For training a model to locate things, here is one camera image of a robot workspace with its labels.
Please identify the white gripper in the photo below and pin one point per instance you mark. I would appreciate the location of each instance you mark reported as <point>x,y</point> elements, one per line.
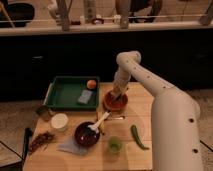
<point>120,84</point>

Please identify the red bowl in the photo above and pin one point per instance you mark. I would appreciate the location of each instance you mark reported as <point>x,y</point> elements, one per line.
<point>115,105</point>

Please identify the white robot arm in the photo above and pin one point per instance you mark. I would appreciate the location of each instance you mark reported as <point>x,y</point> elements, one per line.
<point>174,115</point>

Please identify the dark brown bowl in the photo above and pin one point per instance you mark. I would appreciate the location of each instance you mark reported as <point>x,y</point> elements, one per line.
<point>84,136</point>

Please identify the orange fruit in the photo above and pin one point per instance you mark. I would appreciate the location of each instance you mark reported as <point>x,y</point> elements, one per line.
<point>91,84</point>

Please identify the green chili pepper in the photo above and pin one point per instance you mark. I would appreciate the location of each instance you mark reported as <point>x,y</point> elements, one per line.
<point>135,135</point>

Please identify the green plastic tray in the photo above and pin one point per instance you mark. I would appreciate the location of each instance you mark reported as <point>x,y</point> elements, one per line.
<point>65,91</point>

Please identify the green cup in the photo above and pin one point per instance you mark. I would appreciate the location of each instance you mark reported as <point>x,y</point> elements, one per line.
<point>114,145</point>

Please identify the grey cloth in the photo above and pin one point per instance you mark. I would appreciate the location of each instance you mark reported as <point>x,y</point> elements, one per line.
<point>70,145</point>

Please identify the small metal cup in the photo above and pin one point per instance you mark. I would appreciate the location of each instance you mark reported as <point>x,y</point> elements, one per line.
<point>44,113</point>

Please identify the brown dried twigs pile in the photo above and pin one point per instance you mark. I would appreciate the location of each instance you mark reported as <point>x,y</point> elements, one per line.
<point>40,140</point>

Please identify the black handled tool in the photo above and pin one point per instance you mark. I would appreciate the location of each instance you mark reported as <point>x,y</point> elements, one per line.
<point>27,135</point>

